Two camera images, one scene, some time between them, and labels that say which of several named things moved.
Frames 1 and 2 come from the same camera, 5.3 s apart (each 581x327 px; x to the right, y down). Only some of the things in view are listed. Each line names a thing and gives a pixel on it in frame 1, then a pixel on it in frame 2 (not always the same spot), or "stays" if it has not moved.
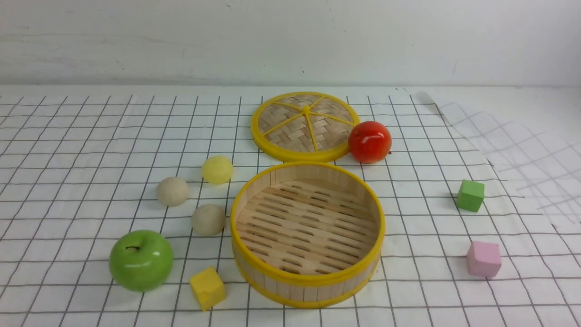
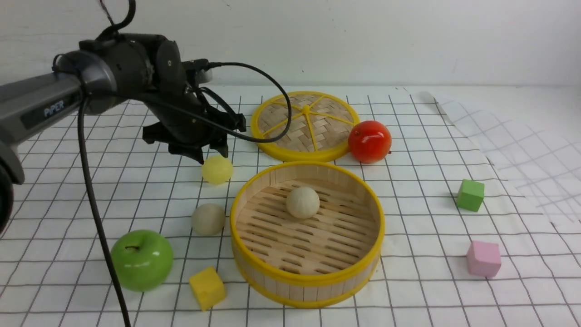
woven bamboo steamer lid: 302,126 stays
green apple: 140,260 stays
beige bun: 172,191 → 302,202
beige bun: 208,220 stays
